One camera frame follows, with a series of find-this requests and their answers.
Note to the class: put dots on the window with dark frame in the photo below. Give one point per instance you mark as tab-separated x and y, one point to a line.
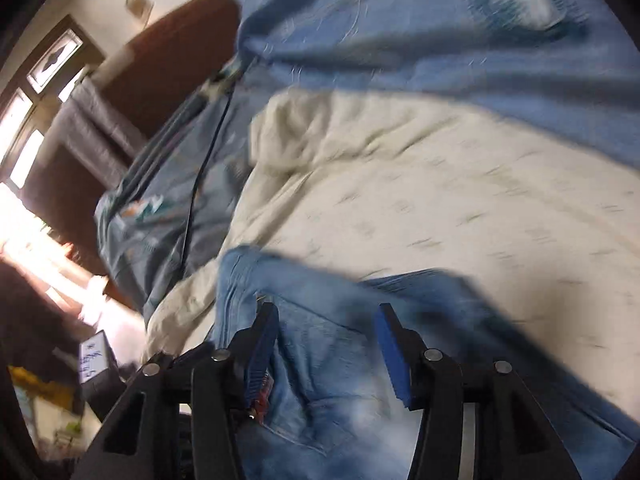
35	95

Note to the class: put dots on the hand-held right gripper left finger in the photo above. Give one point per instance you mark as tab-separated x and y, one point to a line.
261	355

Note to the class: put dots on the dark wooden headboard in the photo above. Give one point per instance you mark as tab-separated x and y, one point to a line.
170	65

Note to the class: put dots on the white paper with writing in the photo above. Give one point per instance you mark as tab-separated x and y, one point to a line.
94	360

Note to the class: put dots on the blue patterned pillow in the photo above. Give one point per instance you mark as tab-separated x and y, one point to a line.
165	200

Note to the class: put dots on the grey curtain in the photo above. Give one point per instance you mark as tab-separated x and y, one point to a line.
95	130

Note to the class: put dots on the cream leaf-print bedsheet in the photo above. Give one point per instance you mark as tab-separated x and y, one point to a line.
425	200

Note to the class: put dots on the light blue denim pants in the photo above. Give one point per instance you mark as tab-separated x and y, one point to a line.
325	370

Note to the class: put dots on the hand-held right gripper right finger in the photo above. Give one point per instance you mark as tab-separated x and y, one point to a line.
395	355

